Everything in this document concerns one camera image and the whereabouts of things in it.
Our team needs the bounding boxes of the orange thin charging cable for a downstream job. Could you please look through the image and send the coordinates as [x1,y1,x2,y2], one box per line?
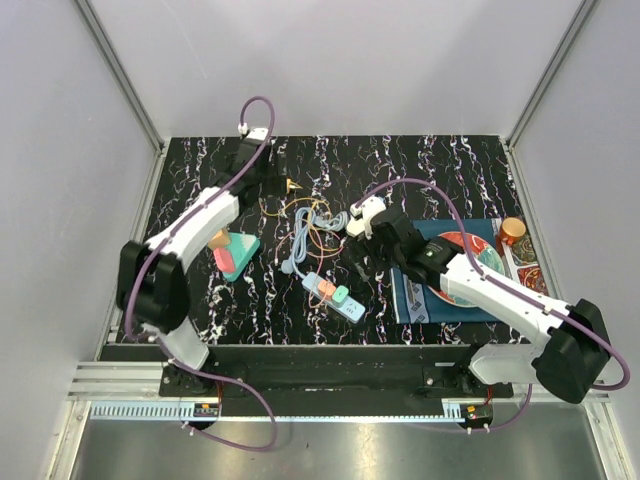
[257,192,351,314]

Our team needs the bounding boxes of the grey bundled cord with plug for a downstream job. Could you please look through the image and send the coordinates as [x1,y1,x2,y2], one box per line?
[319,210,351,232]

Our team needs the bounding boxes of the colourful patterned coaster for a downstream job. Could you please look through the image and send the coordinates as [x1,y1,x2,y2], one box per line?
[498,234,549,295]

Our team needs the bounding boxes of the dark blue patterned placemat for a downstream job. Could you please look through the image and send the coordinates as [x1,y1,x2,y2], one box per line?
[391,218,502,324]

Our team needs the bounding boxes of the white square plug adapter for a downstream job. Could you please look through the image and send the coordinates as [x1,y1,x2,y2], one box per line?
[346,218,365,238]

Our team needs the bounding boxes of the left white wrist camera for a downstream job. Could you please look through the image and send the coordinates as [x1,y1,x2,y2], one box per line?
[238,123,270,145]

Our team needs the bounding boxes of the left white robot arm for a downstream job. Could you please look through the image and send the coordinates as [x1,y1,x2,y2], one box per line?
[116,128,286,396]

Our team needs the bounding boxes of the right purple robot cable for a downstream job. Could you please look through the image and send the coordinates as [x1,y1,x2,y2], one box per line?
[352,178,632,435]

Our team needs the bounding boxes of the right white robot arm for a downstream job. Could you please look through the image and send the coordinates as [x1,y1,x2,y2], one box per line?
[347,197,611,404]

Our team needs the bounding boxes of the light blue coiled power cord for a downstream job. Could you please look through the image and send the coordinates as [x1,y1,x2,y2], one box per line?
[279,207,321,281]

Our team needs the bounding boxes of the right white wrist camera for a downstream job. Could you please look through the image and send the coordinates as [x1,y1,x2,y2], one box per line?
[349,196,386,240]

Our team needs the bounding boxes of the pink square plug adapter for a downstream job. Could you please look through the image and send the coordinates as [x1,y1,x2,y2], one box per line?
[213,247,236,274]

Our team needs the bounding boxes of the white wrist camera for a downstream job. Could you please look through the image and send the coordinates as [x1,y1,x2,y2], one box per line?
[238,123,270,145]
[349,196,386,240]

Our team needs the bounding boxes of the teal triangular power strip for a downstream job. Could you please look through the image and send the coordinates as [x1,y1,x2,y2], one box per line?
[222,233,260,282]

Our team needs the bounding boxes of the light blue long power strip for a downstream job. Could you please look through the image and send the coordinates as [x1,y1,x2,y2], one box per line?
[302,272,365,324]

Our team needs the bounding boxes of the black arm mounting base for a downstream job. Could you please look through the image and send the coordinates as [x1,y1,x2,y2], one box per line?
[159,346,513,417]

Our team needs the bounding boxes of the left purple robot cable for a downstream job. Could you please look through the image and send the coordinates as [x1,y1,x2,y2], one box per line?
[123,96,279,451]

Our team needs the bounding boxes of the salmon small charger plug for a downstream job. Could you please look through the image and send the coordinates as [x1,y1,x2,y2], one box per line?
[316,280,336,301]

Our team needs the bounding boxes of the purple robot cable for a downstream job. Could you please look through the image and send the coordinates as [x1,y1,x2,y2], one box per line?
[352,178,632,435]
[123,96,279,451]

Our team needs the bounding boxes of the teal small charger plug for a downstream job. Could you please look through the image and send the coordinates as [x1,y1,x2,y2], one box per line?
[331,285,349,306]

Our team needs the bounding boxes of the copper metal cup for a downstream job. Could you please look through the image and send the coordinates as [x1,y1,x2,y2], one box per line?
[498,217,527,247]

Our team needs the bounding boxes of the silver metal fork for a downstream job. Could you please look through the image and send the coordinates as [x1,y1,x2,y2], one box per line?
[406,280,421,306]

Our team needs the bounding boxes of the red floral ceramic plate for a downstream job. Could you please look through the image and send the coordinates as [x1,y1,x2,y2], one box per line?
[429,231,505,309]

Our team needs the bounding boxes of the yellow small charger plug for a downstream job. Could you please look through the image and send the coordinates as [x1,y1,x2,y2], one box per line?
[286,179,302,194]

